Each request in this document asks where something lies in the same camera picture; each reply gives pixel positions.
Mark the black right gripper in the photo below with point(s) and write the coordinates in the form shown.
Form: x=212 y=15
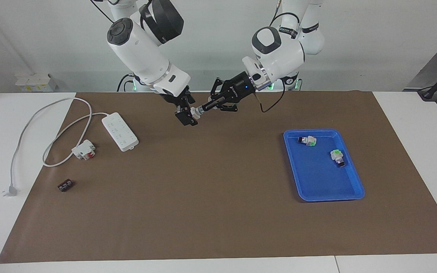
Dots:
x=176 y=98

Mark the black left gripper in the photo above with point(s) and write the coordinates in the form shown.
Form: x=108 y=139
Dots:
x=240 y=88

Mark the selector switch with red terminals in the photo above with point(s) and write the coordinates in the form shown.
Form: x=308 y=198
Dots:
x=197 y=111

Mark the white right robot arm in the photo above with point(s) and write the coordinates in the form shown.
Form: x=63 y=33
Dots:
x=139 y=49

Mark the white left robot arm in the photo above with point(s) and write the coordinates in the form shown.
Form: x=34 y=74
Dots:
x=283 y=53

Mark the white power strip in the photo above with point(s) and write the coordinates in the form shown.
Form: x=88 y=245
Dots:
x=120 y=131

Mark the brown paper table mat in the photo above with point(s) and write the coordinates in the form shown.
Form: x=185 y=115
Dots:
x=218 y=197

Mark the white red circuit breaker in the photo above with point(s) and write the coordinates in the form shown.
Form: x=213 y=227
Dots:
x=83 y=149

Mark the blue plastic tray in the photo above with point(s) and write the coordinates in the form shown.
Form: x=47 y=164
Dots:
x=323 y=178

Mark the small black terminal block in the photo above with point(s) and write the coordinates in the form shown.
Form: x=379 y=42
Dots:
x=65 y=185

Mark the white cardboard box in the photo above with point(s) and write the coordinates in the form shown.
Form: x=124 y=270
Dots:
x=36 y=82

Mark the green push button switch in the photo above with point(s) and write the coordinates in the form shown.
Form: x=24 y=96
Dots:
x=308 y=140

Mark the selector switch with green back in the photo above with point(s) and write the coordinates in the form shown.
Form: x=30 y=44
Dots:
x=338 y=156

